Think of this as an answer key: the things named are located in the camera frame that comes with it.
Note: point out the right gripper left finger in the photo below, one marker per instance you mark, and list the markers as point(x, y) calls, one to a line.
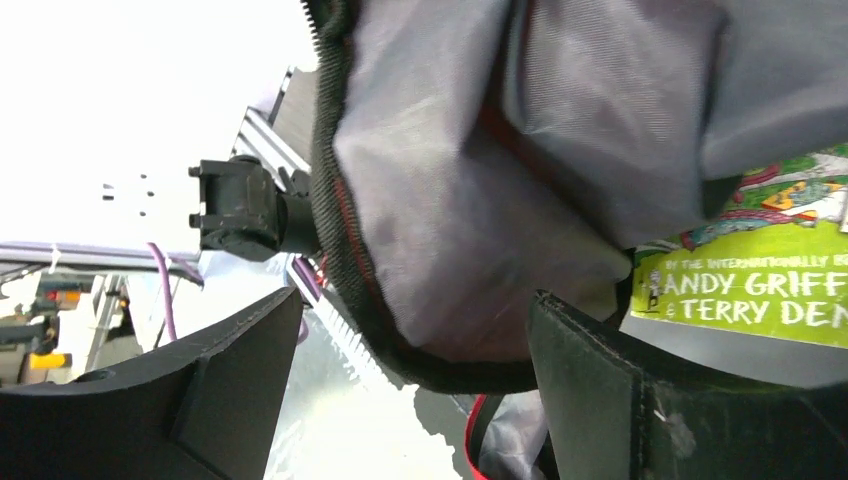
point(203, 407)

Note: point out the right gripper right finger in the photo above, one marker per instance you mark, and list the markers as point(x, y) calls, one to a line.
point(620, 408)

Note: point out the green treehouse book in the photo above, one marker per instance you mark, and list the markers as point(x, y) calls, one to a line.
point(772, 264)

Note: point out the red backpack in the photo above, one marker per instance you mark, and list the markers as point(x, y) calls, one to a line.
point(470, 154)

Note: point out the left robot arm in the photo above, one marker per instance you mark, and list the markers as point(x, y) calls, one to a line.
point(245, 213)

